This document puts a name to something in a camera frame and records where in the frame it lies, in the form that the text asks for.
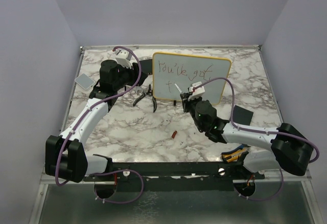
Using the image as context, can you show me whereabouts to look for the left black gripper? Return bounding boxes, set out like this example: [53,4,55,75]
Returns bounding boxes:
[113,61,148,90]

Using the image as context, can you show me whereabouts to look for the white marker pen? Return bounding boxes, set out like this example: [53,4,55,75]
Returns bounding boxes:
[174,83,183,94]

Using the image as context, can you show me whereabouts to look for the red marker cap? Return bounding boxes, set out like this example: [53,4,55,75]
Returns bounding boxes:
[172,131,177,139]

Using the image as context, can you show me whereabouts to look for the yellow framed whiteboard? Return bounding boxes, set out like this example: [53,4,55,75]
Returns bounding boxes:
[152,52,232,101]

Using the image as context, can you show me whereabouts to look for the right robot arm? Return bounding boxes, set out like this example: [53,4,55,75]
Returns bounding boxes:
[180,93,314,179]

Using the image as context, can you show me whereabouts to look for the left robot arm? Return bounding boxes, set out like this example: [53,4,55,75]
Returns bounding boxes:
[45,59,147,183]

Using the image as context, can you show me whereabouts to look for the white square device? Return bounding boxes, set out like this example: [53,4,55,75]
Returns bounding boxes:
[75,73,95,90]

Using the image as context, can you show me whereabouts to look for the black flat box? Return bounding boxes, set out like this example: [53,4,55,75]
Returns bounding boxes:
[232,105,253,126]

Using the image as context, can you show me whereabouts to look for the yellow black stripper tool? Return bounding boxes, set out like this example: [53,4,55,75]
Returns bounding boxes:
[221,147,248,163]

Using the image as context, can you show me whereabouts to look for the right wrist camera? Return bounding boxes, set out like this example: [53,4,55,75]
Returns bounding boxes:
[188,82,205,101]

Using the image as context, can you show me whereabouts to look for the black handled pliers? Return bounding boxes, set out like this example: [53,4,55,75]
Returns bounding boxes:
[133,85,158,113]

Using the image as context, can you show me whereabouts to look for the blue handled cutters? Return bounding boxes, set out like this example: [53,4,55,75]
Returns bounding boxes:
[237,144,250,150]

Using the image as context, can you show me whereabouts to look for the black base frame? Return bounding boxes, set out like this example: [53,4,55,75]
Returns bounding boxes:
[81,157,264,193]

